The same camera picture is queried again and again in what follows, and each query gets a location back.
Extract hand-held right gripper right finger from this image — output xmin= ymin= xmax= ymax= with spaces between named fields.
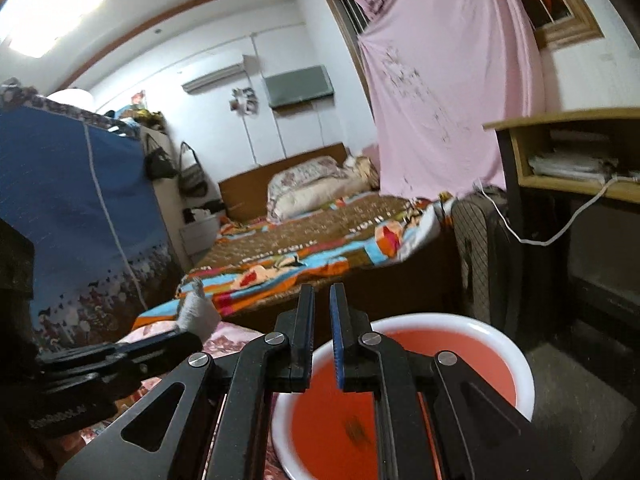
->
xmin=329 ymin=282 xmax=583 ymax=480

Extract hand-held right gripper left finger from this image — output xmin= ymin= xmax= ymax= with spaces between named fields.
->
xmin=55 ymin=284 xmax=316 ymax=480

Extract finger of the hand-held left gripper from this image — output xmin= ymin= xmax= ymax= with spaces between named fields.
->
xmin=37 ymin=330 xmax=203 ymax=391

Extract grey sock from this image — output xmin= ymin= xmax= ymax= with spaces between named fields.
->
xmin=175 ymin=280 xmax=222 ymax=342

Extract red basin with white rim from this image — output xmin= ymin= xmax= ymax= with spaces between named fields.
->
xmin=270 ymin=312 xmax=536 ymax=480

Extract bed with colourful blanket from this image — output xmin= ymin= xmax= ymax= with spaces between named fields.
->
xmin=132 ymin=192 xmax=456 ymax=331

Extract blue fabric wardrobe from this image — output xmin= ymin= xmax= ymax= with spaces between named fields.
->
xmin=0 ymin=85 xmax=186 ymax=356

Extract white nightstand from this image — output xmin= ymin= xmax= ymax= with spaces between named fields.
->
xmin=180 ymin=210 xmax=223 ymax=261

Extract floral pillow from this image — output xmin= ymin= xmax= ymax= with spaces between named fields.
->
xmin=266 ymin=156 xmax=351 ymax=221

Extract wooden bed headboard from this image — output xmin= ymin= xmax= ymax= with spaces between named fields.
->
xmin=218 ymin=142 xmax=349 ymax=223

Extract black checkered bag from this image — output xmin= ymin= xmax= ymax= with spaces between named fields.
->
xmin=450 ymin=185 xmax=526 ymax=336

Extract beige pillow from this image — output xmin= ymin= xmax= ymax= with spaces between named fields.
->
xmin=345 ymin=152 xmax=381 ymax=191

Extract black handbag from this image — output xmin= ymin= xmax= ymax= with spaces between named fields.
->
xmin=144 ymin=132 xmax=178 ymax=181
xmin=177 ymin=141 xmax=208 ymax=198

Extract white air conditioner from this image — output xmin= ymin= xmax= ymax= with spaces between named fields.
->
xmin=181 ymin=62 xmax=245 ymax=93

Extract pink hanging sheet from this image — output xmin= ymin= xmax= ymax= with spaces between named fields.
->
xmin=357 ymin=0 xmax=546 ymax=198

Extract square ceiling light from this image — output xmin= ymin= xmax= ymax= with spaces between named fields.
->
xmin=0 ymin=0 xmax=111 ymax=58

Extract wooden shelf with papers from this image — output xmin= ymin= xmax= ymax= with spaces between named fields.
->
xmin=482 ymin=107 xmax=640 ymax=311

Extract wall photos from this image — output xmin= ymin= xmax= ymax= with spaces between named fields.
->
xmin=230 ymin=87 xmax=258 ymax=116

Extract wall-mounted television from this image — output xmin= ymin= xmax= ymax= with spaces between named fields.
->
xmin=263 ymin=65 xmax=335 ymax=109

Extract white cable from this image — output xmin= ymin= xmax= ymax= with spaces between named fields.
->
xmin=475 ymin=175 xmax=640 ymax=247

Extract wooden window frame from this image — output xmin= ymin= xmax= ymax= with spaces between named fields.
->
xmin=500 ymin=0 xmax=601 ymax=51

